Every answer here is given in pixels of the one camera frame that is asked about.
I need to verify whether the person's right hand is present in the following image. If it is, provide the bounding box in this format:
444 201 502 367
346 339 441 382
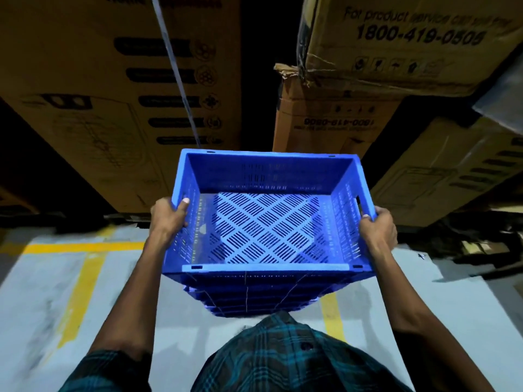
358 206 399 262

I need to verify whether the person's left hand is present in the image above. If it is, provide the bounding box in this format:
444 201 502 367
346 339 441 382
148 196 191 250

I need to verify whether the blue crate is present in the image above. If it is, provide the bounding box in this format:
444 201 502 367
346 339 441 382
162 149 378 279

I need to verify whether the stack of blue crates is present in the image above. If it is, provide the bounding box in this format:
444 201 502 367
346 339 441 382
161 268 375 319

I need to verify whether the person's right forearm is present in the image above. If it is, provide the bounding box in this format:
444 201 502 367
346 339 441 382
367 248 496 392

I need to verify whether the person's left forearm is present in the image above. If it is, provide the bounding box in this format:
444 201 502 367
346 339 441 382
87 236 180 360

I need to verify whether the cardboard box with black bars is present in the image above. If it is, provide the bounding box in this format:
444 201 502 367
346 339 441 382
370 116 523 228

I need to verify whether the narrow printed cardboard box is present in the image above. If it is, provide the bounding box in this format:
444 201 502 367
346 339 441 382
272 64 404 160

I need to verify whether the plain cardboard box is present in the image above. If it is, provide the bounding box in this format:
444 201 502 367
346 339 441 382
0 185 40 218

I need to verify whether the teal plaid shirt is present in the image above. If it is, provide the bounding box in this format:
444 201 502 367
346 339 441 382
58 311 414 392

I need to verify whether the clear plastic sheet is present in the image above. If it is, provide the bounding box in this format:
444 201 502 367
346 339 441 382
472 52 523 136

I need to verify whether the torn-edged cardboard box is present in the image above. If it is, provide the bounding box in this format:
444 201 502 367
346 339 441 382
297 0 523 99

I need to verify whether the large strapped cardboard box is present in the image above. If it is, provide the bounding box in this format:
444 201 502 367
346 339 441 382
0 0 242 214

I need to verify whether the white packing strap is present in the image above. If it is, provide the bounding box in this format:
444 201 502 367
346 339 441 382
150 0 202 149

